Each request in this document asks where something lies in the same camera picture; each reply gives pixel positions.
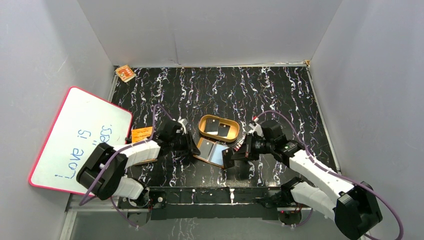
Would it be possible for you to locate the yellow oval tray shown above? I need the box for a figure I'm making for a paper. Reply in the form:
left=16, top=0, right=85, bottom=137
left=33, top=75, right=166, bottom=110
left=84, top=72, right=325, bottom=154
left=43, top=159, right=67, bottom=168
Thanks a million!
left=198, top=114, right=240, bottom=143

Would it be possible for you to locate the orange Huckleberry Finn book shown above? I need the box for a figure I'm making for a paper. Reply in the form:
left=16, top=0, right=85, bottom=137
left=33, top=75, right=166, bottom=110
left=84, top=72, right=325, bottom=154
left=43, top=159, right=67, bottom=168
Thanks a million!
left=131, top=126, right=159, bottom=166

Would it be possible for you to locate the orange leather card holder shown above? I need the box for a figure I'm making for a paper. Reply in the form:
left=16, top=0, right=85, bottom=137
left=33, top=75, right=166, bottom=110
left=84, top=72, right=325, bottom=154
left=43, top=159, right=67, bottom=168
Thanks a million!
left=194, top=137, right=230, bottom=168

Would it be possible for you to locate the stack of black cards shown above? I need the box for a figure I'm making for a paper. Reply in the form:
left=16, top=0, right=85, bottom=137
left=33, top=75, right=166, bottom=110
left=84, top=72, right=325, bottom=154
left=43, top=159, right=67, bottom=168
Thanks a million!
left=204, top=118, right=231, bottom=138

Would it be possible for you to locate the pack of coloured markers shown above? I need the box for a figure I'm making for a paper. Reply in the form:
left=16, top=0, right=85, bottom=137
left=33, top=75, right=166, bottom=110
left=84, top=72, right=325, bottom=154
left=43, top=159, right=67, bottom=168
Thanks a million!
left=232, top=134, right=247, bottom=152

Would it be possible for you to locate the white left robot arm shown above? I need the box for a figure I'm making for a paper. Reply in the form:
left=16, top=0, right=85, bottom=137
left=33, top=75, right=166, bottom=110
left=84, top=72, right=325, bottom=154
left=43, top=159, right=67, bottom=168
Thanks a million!
left=76, top=119, right=201, bottom=208

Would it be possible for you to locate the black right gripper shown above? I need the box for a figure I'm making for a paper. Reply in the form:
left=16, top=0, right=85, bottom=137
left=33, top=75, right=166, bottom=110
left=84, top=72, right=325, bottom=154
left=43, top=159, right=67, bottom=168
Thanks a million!
left=231, top=133, right=274, bottom=162

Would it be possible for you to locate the small orange card box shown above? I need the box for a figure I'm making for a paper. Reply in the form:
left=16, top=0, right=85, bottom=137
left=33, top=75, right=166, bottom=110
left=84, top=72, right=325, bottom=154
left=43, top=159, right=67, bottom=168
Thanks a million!
left=115, top=64, right=137, bottom=83

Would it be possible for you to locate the pink framed whiteboard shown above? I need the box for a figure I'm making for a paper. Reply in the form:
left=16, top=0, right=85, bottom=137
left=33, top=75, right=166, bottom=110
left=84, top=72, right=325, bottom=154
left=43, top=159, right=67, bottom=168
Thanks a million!
left=28, top=86, right=133, bottom=194

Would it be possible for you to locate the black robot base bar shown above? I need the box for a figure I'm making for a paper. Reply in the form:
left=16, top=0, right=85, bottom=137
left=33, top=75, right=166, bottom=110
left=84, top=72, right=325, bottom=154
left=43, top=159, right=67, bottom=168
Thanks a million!
left=118, top=187, right=313, bottom=228

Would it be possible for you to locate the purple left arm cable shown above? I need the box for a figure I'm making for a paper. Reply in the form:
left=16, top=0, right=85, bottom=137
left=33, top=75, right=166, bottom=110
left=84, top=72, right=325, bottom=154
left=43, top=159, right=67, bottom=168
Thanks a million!
left=78, top=104, right=175, bottom=207

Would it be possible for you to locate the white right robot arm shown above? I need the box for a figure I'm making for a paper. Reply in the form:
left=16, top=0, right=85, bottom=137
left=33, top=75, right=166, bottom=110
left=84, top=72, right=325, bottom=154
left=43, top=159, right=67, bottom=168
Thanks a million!
left=224, top=119, right=383, bottom=240

